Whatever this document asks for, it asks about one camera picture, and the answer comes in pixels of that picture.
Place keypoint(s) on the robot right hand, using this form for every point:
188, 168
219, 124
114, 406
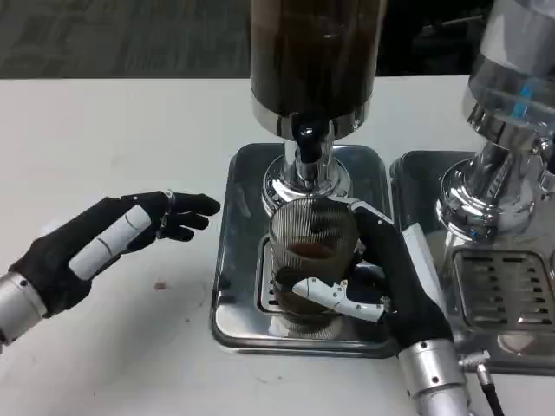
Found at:
403, 277

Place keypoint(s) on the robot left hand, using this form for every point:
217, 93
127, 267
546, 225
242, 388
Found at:
56, 260

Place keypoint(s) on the clear ribbed glass cup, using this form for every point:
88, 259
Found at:
312, 229

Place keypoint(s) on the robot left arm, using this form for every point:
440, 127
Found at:
19, 305

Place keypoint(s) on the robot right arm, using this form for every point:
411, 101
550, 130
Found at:
433, 381

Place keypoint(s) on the steel drip tray base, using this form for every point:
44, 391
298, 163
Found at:
238, 242
416, 173

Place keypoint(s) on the black dispenser tap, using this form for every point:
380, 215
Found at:
307, 138

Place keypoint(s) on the chrome dispenser tap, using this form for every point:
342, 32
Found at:
547, 164

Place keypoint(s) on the clear empty drink dispenser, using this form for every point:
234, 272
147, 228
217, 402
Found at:
507, 99

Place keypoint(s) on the dark drink dispenser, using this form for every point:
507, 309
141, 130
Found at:
312, 60

